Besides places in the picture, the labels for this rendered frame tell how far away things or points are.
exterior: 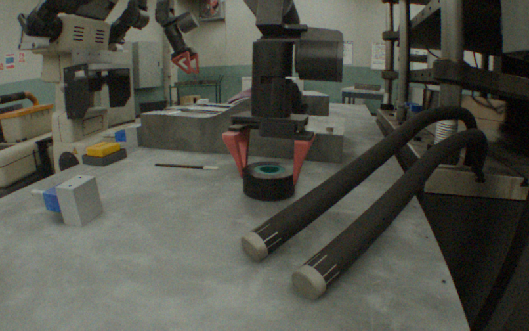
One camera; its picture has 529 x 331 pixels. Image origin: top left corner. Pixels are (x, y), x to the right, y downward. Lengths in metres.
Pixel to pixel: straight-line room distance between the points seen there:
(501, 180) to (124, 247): 0.79
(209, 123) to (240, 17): 8.34
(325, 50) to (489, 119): 0.99
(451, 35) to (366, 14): 7.25
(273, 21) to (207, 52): 9.03
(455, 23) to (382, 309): 0.65
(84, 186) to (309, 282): 0.30
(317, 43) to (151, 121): 0.49
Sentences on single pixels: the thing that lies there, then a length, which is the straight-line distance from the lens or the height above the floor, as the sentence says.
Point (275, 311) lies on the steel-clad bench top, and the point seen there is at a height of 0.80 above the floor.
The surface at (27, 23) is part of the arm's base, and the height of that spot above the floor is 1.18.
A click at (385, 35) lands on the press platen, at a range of 1.87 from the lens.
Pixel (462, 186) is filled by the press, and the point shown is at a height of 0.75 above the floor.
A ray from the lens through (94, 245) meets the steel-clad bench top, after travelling 0.35.
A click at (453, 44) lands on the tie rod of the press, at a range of 0.74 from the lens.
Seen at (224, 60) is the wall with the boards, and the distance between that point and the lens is 9.04.
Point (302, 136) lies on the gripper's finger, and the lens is 0.37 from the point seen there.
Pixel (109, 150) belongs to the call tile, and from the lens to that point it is 0.68.
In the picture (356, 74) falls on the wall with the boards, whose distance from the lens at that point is 7.79.
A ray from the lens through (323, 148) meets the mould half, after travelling 0.59.
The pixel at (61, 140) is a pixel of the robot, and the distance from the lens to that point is 1.03.
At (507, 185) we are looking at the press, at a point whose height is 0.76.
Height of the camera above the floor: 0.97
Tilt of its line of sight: 18 degrees down
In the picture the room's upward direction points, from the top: straight up
